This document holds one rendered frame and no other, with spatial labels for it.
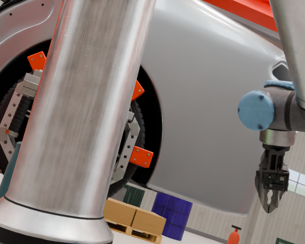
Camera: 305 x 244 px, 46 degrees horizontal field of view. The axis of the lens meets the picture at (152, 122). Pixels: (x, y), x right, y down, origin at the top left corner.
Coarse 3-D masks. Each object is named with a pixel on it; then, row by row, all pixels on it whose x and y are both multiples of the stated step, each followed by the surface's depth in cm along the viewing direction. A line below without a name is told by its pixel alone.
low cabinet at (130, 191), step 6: (126, 186) 678; (132, 186) 680; (120, 192) 674; (126, 192) 677; (132, 192) 679; (138, 192) 682; (144, 192) 684; (114, 198) 670; (120, 198) 672; (126, 198) 675; (132, 198) 678; (138, 198) 680; (132, 204) 677; (138, 204) 679
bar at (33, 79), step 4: (24, 76) 132; (28, 76) 132; (32, 76) 132; (36, 76) 132; (24, 80) 131; (28, 80) 132; (32, 80) 132; (36, 80) 132; (128, 112) 137; (132, 112) 137; (128, 116) 137; (132, 116) 137; (128, 120) 138; (132, 120) 137
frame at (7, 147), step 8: (16, 88) 149; (16, 96) 149; (16, 104) 148; (8, 112) 147; (8, 120) 147; (136, 120) 156; (0, 128) 146; (128, 128) 159; (136, 128) 156; (0, 136) 145; (8, 136) 146; (128, 136) 155; (136, 136) 155; (0, 144) 145; (8, 144) 146; (128, 144) 154; (8, 152) 146; (128, 152) 154; (8, 160) 145; (120, 160) 153; (128, 160) 153; (120, 168) 152; (112, 176) 151; (120, 176) 152
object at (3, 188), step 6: (18, 144) 135; (18, 150) 134; (12, 156) 135; (12, 162) 134; (6, 168) 135; (12, 168) 133; (6, 174) 133; (12, 174) 132; (6, 180) 132; (0, 186) 133; (6, 186) 132; (0, 192) 132; (6, 192) 131
